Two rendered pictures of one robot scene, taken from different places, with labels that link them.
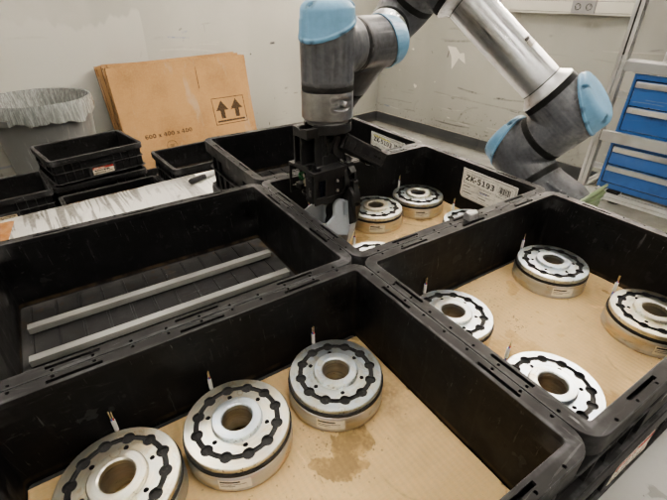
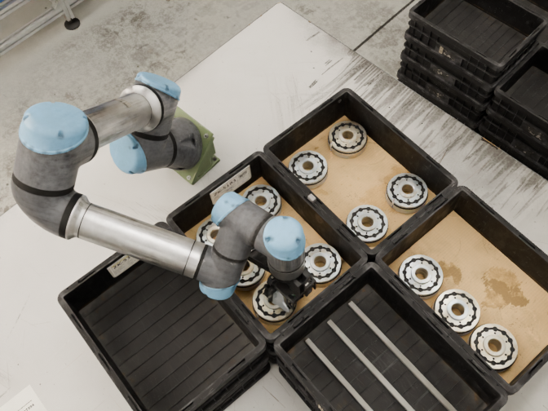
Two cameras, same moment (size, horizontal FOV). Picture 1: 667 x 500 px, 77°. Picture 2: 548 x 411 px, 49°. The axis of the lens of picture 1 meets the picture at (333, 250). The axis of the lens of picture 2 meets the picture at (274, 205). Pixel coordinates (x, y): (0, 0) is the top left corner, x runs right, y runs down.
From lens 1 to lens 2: 1.27 m
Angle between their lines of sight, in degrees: 63
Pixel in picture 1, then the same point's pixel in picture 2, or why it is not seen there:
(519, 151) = (160, 149)
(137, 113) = not seen: outside the picture
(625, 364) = (373, 158)
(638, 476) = not seen: hidden behind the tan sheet
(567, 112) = (171, 107)
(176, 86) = not seen: outside the picture
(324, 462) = (455, 279)
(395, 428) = (431, 253)
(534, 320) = (349, 187)
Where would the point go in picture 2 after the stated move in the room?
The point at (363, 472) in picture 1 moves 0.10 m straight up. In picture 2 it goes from (455, 264) to (464, 247)
